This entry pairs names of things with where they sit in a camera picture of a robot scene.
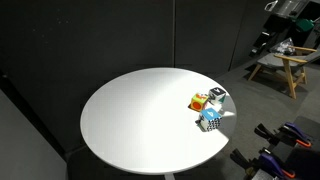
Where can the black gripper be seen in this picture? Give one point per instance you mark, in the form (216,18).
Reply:
(275,25)

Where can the soft block with letter A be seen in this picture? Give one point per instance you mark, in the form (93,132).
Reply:
(217,95)

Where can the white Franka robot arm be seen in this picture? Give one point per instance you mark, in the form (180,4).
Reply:
(286,6)

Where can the orange soft block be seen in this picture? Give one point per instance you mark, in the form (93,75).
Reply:
(199,102)

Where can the blue-topped soft block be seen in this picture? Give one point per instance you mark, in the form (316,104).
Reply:
(210,120)

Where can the crumpled plastic bag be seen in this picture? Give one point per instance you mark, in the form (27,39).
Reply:
(283,46)

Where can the purple and orange clamp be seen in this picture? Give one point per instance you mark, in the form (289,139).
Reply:
(293,133)
(266,163)

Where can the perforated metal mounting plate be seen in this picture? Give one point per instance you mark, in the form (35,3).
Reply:
(308,156)

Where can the white table base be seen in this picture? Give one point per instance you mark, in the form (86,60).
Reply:
(170,177)

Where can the teal camera mount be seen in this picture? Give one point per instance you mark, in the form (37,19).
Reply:
(305,24)

